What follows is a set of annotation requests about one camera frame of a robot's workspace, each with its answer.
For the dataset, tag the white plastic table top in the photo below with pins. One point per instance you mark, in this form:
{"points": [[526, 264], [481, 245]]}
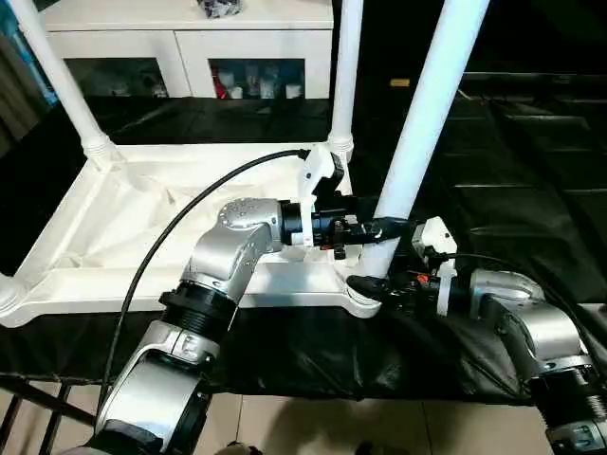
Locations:
{"points": [[142, 213]]}

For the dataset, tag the red bottle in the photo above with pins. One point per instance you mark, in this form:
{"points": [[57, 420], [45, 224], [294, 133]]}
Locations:
{"points": [[219, 87]]}

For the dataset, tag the black folding stand frame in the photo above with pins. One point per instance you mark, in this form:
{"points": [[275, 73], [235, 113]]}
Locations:
{"points": [[38, 412]]}

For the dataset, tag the small tan block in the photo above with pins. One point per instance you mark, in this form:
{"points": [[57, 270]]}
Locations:
{"points": [[399, 82]]}

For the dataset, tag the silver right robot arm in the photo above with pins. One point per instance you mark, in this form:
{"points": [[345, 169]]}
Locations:
{"points": [[536, 327]]}

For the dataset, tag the dark speckled object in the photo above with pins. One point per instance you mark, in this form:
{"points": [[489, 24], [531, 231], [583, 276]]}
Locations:
{"points": [[222, 7]]}

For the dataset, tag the grey curtain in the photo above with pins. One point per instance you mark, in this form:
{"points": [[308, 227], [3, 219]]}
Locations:
{"points": [[19, 95]]}

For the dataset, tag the small white jar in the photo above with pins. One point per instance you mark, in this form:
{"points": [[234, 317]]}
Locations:
{"points": [[292, 90], [266, 88], [235, 91]]}

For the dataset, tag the white glass door cabinet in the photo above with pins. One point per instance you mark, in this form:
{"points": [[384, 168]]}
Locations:
{"points": [[142, 42]]}

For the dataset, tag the black mat cover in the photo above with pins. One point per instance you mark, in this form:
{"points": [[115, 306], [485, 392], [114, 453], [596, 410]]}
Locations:
{"points": [[521, 189]]}

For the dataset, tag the dark robot waist part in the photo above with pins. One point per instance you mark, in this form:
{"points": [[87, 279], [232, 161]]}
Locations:
{"points": [[244, 448], [365, 448]]}

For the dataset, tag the white plastic table leg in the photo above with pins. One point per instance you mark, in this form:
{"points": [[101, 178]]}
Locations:
{"points": [[346, 71], [61, 80], [7, 294], [427, 95]]}

